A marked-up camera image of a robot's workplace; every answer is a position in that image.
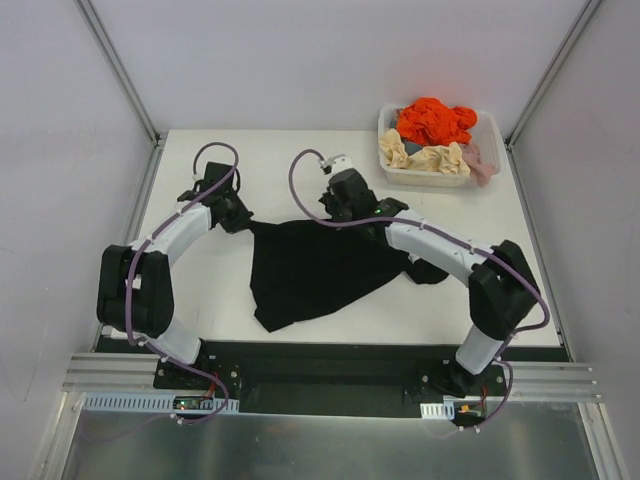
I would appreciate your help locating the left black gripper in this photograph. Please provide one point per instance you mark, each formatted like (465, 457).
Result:
(238, 218)

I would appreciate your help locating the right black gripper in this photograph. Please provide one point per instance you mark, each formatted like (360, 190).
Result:
(329, 204)

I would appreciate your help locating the black t-shirt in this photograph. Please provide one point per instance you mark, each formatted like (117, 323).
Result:
(302, 270)

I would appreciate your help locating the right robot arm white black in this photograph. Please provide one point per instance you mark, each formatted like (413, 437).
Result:
(501, 287)

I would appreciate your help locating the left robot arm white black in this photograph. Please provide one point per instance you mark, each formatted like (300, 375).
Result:
(135, 292)

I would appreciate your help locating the grey-blue t-shirt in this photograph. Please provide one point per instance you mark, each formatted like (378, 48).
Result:
(412, 148)

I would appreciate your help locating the white plastic basket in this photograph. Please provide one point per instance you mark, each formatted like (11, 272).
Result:
(485, 135)

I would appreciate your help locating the cream t-shirt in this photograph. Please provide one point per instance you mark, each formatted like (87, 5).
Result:
(447, 160)

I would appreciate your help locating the orange t-shirt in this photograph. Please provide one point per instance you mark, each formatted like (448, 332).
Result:
(429, 122)

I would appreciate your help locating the pink t-shirt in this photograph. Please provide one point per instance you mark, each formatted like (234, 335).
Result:
(481, 173)

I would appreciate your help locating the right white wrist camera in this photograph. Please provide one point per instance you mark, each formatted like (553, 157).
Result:
(333, 165)

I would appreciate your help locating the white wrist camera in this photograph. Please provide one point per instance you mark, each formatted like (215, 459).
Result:
(333, 165)
(197, 180)

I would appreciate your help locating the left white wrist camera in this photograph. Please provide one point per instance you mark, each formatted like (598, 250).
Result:
(197, 180)

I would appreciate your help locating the aluminium front rail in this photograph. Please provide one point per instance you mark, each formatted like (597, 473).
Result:
(110, 372)

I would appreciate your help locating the right slotted cable duct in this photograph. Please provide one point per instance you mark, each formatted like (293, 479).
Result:
(438, 411)

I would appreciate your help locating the slotted cable duct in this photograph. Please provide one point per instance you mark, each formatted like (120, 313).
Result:
(438, 411)
(158, 403)

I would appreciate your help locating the left slotted cable duct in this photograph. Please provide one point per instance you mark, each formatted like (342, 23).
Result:
(158, 403)

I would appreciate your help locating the left aluminium frame post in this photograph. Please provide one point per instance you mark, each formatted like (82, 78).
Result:
(107, 48)

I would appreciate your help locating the aluminium frame post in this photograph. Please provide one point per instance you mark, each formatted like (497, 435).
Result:
(107, 48)
(586, 14)

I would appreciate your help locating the right aluminium frame post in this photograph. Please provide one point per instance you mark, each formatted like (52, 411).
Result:
(586, 14)

